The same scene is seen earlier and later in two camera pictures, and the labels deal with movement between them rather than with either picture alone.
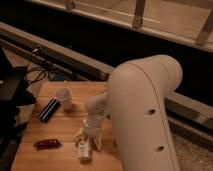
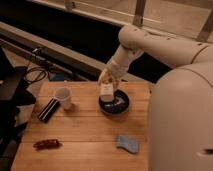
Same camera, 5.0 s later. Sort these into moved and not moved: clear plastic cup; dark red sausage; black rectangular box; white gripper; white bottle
Moved: white gripper; white bottle
Not moved: clear plastic cup; black rectangular box; dark red sausage
